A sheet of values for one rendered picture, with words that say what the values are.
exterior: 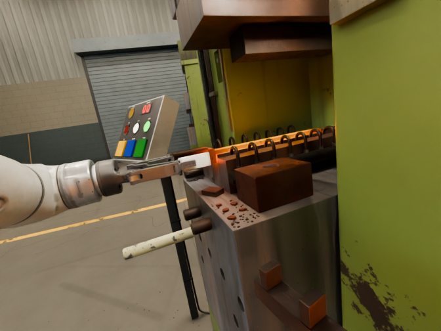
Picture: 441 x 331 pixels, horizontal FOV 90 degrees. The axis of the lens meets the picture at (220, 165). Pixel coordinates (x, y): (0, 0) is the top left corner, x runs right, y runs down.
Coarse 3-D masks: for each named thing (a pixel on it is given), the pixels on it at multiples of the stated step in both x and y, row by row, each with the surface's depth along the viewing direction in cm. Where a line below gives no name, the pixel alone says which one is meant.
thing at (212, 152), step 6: (306, 132) 61; (270, 138) 59; (276, 138) 58; (240, 144) 55; (246, 144) 55; (258, 144) 56; (186, 150) 52; (192, 150) 50; (198, 150) 51; (204, 150) 52; (210, 150) 51; (216, 150) 52; (222, 150) 53; (228, 150) 54; (174, 156) 50; (180, 156) 50; (210, 156) 51; (216, 162) 52
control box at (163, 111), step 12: (132, 108) 106; (144, 108) 96; (156, 108) 89; (168, 108) 89; (132, 120) 103; (144, 120) 94; (156, 120) 86; (168, 120) 89; (132, 132) 99; (144, 132) 90; (156, 132) 86; (168, 132) 90; (156, 144) 86; (168, 144) 90; (132, 156) 93; (144, 156) 85; (156, 156) 86
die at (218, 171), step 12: (276, 144) 57; (300, 144) 53; (312, 144) 55; (324, 144) 56; (216, 156) 52; (228, 156) 51; (240, 156) 49; (252, 156) 49; (264, 156) 50; (276, 156) 51; (288, 156) 53; (204, 168) 65; (216, 168) 54; (228, 168) 47; (312, 168) 56; (216, 180) 56; (228, 180) 48; (228, 192) 49
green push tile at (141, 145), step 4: (140, 140) 90; (144, 140) 87; (136, 144) 91; (140, 144) 88; (144, 144) 86; (136, 148) 90; (140, 148) 88; (144, 148) 86; (136, 152) 89; (140, 152) 87; (136, 156) 88; (140, 156) 86
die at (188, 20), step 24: (192, 0) 44; (216, 0) 41; (240, 0) 43; (264, 0) 45; (288, 0) 47; (312, 0) 49; (192, 24) 47; (216, 24) 46; (240, 24) 48; (192, 48) 58; (216, 48) 61
